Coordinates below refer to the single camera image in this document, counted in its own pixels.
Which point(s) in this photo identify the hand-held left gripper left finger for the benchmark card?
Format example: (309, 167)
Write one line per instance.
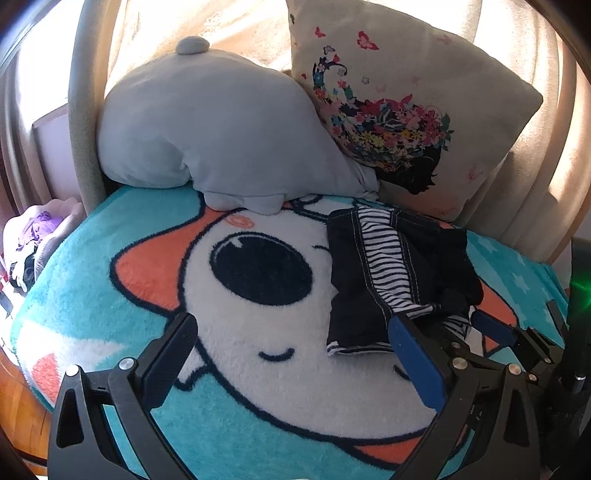
(168, 364)

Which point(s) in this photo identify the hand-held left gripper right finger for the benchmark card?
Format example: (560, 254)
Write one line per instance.
(415, 364)

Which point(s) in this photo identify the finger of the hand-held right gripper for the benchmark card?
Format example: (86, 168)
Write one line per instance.
(556, 318)
(494, 330)

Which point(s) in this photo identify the dark pants with striped lining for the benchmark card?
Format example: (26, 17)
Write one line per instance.
(351, 286)

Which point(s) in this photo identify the turquoise star printed blanket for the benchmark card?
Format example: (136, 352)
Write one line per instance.
(277, 392)

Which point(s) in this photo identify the pile of clothes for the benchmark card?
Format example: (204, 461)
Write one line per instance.
(37, 226)

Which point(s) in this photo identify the grey plush pillow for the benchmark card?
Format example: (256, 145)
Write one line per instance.
(207, 129)

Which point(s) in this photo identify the cream floral pillow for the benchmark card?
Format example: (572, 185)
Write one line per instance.
(415, 60)

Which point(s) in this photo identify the cream textured throw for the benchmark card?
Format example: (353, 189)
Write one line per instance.
(231, 27)

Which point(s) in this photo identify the beige round chair frame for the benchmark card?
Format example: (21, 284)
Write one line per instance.
(76, 115)

